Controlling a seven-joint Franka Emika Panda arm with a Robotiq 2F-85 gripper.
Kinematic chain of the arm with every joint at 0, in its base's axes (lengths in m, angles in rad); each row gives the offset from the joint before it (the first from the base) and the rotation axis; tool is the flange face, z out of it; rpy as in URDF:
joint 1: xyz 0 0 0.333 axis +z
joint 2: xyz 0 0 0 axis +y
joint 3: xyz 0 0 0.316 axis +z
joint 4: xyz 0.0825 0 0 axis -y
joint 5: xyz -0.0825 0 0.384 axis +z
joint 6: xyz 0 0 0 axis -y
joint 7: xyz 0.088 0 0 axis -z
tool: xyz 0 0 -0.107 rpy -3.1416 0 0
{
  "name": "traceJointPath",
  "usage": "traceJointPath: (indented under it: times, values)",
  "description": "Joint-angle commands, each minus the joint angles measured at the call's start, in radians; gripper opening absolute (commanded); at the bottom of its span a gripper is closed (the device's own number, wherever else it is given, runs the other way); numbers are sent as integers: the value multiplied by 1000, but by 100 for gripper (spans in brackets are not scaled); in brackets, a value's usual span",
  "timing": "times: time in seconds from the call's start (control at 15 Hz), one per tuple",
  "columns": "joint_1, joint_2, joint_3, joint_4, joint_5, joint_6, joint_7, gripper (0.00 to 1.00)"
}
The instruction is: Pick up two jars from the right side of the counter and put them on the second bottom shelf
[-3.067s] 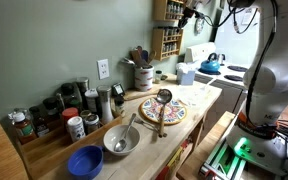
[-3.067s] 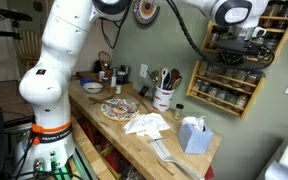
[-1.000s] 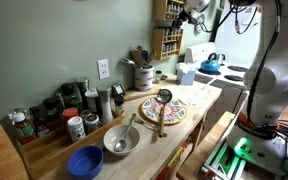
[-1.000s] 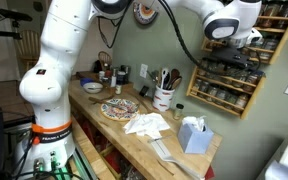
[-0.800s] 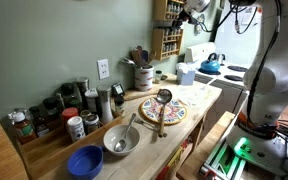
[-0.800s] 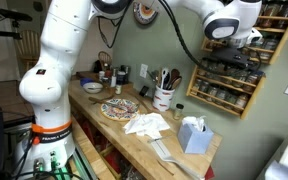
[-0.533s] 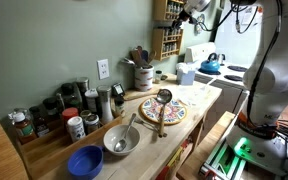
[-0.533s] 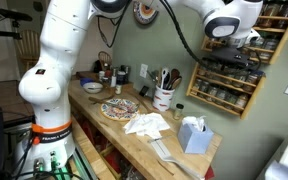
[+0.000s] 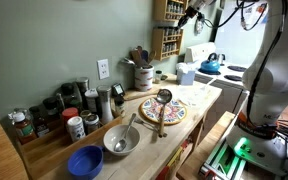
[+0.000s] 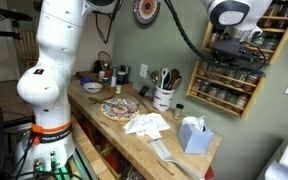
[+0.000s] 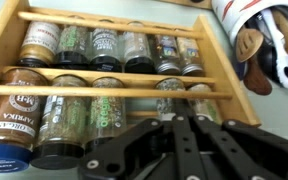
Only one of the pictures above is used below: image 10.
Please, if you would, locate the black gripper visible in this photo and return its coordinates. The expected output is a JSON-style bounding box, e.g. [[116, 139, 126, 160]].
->
[[210, 39, 262, 64]]

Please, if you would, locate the brown spice jar blue lid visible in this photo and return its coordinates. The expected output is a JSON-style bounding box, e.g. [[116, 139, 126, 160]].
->
[[246, 70, 266, 88]]

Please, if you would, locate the dark wooden spoon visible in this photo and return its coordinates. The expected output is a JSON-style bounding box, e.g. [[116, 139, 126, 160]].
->
[[169, 68, 182, 88]]

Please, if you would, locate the light wooden spoon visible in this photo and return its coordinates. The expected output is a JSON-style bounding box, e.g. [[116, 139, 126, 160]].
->
[[171, 75, 184, 91]]

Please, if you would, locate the dark blue spoon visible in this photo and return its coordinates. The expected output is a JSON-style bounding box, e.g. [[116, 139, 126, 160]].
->
[[163, 73, 172, 90]]

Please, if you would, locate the white plastic spoon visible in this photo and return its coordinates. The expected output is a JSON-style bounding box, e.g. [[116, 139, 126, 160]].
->
[[160, 67, 170, 89]]

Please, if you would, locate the wooden spatula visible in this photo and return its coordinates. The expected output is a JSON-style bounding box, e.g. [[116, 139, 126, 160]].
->
[[157, 68, 163, 88]]

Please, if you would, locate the white facial tissue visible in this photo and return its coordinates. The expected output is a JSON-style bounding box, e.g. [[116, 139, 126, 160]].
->
[[182, 115, 208, 133]]

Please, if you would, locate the pale spice jar black lid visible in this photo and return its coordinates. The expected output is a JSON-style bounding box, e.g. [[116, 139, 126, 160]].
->
[[173, 103, 185, 121]]

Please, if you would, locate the white utensil crock red print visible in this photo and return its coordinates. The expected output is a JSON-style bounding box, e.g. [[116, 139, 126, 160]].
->
[[152, 84, 176, 113]]

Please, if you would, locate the metal kitchen utensil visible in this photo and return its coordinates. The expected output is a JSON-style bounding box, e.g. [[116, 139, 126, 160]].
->
[[147, 69, 159, 87]]

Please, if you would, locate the blue tissue box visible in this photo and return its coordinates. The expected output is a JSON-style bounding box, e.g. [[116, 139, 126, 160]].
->
[[177, 121, 215, 155]]

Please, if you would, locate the small black digital timer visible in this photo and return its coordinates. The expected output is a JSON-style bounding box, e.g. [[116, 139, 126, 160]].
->
[[139, 85, 151, 98]]

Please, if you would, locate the black pepper grinder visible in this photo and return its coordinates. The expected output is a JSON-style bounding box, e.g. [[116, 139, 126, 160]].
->
[[124, 65, 132, 84]]

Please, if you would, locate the crumpled white paper towel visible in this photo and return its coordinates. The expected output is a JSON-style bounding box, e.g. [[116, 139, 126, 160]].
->
[[122, 112, 171, 140]]

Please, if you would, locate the white cap bottle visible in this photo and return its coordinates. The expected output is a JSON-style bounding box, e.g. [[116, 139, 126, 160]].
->
[[117, 69, 126, 84]]

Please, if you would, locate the white stove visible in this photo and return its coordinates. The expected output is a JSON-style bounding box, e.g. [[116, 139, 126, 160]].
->
[[257, 128, 288, 180]]

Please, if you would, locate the small labelled spice bottle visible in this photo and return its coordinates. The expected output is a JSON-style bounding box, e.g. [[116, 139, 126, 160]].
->
[[114, 83, 123, 96]]

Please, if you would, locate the red cloth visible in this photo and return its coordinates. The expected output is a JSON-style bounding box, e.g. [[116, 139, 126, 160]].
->
[[203, 165, 216, 180]]

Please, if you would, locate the stainless steel mill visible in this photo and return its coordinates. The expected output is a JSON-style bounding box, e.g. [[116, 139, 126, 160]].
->
[[110, 68, 118, 89]]

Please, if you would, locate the colourful patterned ceramic plate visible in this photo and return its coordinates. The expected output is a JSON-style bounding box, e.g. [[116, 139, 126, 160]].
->
[[100, 98, 141, 122]]

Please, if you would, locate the wicker chair back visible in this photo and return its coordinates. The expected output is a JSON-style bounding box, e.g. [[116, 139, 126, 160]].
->
[[97, 50, 113, 73]]

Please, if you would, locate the white ceramic bowl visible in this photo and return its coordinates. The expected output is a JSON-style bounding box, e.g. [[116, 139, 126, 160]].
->
[[82, 82, 104, 94]]

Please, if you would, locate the blue plastic bowl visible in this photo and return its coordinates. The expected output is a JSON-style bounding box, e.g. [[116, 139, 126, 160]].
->
[[79, 77, 95, 86]]

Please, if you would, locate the wooden platform plank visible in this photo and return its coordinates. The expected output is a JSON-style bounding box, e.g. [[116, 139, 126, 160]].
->
[[71, 116, 117, 180]]

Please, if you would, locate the wooden spindle chair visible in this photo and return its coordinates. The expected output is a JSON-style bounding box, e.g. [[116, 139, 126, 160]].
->
[[15, 29, 43, 73]]

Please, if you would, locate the wooden wall spice rack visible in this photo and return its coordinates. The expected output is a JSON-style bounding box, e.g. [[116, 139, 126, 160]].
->
[[185, 59, 267, 120], [200, 2, 288, 65]]

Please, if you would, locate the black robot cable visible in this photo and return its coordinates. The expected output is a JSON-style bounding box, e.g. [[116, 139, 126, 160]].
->
[[163, 0, 268, 73]]

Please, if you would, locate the white wall outlet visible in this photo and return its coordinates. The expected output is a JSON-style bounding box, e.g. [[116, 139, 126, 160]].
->
[[139, 63, 149, 79]]

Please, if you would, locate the round decorative wall plate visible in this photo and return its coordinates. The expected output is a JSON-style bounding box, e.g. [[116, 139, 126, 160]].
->
[[132, 0, 162, 26]]

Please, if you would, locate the metal ladle wooden handle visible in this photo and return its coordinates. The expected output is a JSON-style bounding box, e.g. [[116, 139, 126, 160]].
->
[[88, 95, 139, 113]]

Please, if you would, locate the black camera on stand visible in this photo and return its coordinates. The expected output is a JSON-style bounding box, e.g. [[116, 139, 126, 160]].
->
[[0, 8, 34, 39]]

